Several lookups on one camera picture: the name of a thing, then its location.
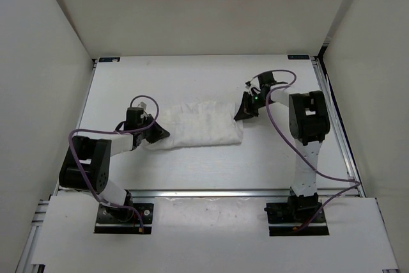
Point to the aluminium right frame rail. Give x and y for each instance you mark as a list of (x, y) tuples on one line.
[(336, 118)]

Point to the white pleated skirt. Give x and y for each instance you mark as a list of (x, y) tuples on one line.
[(196, 124)]

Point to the aluminium front table rail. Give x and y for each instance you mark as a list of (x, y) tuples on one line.
[(216, 193)]

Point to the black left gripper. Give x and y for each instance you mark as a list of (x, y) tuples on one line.
[(159, 133)]

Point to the blue right corner label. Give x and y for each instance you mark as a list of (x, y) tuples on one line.
[(298, 57)]

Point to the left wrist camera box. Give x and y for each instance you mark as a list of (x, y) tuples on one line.
[(142, 105)]

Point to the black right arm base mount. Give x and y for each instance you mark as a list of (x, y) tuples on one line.
[(298, 216)]

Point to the blue left corner label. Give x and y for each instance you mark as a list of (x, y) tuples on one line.
[(109, 59)]

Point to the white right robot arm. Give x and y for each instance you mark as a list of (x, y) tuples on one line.
[(308, 123)]

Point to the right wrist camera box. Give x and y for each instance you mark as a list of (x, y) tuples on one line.
[(251, 88)]

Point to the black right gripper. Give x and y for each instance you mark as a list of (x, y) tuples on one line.
[(245, 110)]

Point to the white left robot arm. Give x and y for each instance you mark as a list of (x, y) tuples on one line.
[(87, 162)]

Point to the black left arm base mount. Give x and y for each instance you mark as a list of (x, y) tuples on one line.
[(111, 220)]

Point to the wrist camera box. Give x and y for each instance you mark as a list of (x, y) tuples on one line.
[(251, 88), (142, 105)]

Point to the aluminium frame rail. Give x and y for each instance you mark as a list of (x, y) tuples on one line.
[(336, 118), (25, 263)]

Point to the blue corner label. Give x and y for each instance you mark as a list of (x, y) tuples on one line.
[(298, 57), (109, 59)]

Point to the aluminium left frame rail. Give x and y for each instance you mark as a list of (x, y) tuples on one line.
[(25, 263)]

